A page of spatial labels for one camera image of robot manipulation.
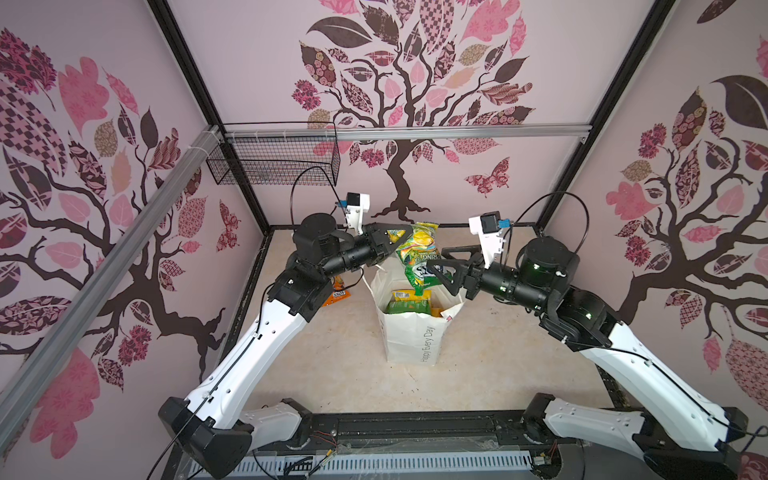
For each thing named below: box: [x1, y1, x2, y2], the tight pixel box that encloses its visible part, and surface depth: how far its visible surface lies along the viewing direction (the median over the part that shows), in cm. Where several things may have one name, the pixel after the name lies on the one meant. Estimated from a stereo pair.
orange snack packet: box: [322, 275, 352, 307], surface depth 100 cm
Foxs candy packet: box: [387, 222, 442, 296], surface depth 58 cm
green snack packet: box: [386, 289, 432, 314], surface depth 89 cm
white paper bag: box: [362, 263, 465, 366], surface depth 72 cm
